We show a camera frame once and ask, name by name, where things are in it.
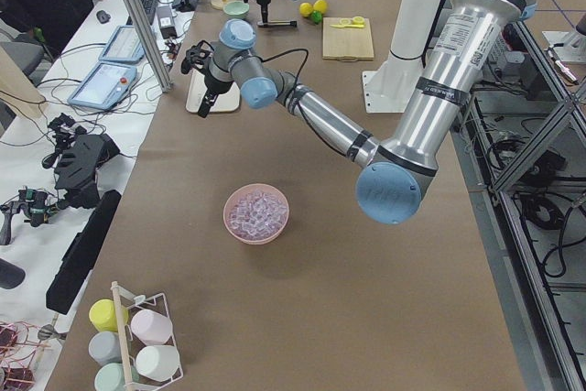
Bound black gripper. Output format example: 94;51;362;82
256;0;271;24
197;65;231;117

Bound pink bowl of ice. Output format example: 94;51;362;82
222;183;289;245

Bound pink cup in rack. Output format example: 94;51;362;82
130;310;173;345

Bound yellow cup in rack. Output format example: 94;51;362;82
89;299;118;332

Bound white cup in rack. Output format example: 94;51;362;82
135;345;180;382

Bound grey cup in rack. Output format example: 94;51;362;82
88;331;122;366

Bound mint cup in rack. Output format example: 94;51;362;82
93;363;125;391

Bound cream rabbit tray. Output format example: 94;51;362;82
185;70;241;114

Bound mint green bowl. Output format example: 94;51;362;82
222;0;250;19

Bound yellow lemon upper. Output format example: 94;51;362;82
298;3;313;17

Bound green lime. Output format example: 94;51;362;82
310;11;323;24

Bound yellow lemon near board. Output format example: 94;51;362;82
312;0;329;15

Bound yellow plastic knife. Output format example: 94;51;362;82
330;20;354;28

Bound wooden cutting board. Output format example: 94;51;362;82
322;16;374;61

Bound lemon slice upper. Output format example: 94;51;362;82
352;16;365;27

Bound blue teach pendant far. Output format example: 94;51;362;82
99;25;145;64

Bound blue teach pendant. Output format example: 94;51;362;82
67;62;137;110
99;25;145;64

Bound blue teach pendant near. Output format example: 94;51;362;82
67;62;137;110

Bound black computer mouse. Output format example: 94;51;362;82
96;10;111;24

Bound black long case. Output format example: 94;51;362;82
46;190;122;315

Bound aluminium frame post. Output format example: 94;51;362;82
123;0;172;92

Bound white wire cup rack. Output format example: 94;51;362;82
111;281;184;390

